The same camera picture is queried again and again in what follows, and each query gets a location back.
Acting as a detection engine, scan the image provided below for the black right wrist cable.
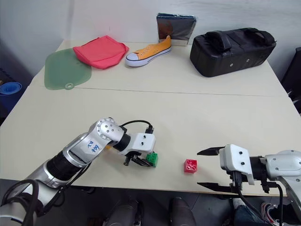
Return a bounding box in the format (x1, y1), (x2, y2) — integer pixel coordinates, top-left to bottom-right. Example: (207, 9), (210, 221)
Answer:
(234, 173), (284, 226)

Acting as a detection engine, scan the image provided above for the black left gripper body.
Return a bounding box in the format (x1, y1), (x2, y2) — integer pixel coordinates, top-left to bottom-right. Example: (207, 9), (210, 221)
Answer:
(123, 152), (144, 166)

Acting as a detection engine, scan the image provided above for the white and red sneaker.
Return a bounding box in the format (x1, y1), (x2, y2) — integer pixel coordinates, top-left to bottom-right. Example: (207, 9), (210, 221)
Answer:
(260, 202), (279, 223)

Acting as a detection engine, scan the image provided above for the black left shoulder cable bundle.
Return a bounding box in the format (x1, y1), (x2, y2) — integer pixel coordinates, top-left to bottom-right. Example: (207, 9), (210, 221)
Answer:
(0, 178), (68, 226)

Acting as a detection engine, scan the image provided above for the orange canvas sneaker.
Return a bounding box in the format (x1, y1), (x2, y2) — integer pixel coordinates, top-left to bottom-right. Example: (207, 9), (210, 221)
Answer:
(124, 35), (173, 67)

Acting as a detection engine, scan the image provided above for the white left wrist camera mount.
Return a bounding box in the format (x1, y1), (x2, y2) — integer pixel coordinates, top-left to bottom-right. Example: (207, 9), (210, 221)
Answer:
(117, 132), (157, 156)

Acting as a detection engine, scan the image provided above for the green translucent silicone mat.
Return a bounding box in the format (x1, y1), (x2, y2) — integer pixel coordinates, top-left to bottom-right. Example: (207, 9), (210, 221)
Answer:
(44, 47), (93, 91)

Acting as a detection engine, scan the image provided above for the green toy brick cube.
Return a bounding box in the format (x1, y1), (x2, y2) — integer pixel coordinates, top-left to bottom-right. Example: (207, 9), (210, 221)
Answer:
(145, 152), (159, 169)

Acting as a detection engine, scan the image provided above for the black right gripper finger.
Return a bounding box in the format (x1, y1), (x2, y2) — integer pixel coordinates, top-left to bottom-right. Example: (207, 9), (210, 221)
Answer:
(197, 181), (233, 194)
(197, 146), (227, 156)

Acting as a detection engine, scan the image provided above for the silver foil pouch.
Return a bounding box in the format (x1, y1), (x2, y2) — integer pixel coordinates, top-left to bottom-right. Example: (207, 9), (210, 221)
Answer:
(156, 13), (197, 47)

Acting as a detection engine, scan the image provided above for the black zippered carry bag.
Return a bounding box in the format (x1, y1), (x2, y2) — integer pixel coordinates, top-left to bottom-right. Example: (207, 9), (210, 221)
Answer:
(189, 27), (277, 78)

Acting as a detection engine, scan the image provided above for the dark rounded shape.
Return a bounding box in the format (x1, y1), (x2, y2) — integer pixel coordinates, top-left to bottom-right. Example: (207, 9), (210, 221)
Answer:
(107, 199), (144, 226)
(168, 196), (197, 226)

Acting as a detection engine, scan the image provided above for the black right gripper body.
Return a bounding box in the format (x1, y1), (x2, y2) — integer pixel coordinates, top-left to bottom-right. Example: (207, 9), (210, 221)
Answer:
(226, 169), (250, 192)

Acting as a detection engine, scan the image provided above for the black chair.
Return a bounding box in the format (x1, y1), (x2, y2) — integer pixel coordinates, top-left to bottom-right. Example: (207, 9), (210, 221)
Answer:
(280, 46), (301, 116)

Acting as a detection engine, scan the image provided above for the person's leg in jeans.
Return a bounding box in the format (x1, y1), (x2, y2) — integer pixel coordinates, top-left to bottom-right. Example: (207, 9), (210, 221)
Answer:
(232, 203), (262, 226)

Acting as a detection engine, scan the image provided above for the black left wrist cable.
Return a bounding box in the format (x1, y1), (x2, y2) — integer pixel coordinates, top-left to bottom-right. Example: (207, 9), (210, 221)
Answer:
(119, 120), (155, 135)

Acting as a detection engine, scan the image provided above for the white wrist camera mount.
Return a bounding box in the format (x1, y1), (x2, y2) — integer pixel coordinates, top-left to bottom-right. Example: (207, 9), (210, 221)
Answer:
(117, 132), (157, 156)
(219, 144), (255, 186)

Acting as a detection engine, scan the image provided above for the blue rolled foam mat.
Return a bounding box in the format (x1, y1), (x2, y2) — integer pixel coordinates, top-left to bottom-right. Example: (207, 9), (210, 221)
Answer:
(0, 81), (23, 102)

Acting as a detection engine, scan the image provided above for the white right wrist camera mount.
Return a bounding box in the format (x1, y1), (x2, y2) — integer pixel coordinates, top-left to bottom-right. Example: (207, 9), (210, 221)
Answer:
(219, 144), (255, 186)

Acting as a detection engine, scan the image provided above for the red fabric pouch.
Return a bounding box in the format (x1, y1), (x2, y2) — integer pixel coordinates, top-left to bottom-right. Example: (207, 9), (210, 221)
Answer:
(72, 35), (130, 70)

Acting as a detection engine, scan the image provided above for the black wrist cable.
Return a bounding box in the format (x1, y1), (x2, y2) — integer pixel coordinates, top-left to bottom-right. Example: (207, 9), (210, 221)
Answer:
(119, 120), (155, 135)
(234, 173), (284, 226)

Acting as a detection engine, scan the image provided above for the red toy brick cube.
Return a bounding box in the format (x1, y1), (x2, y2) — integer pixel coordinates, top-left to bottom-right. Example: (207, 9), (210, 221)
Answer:
(183, 159), (198, 174)

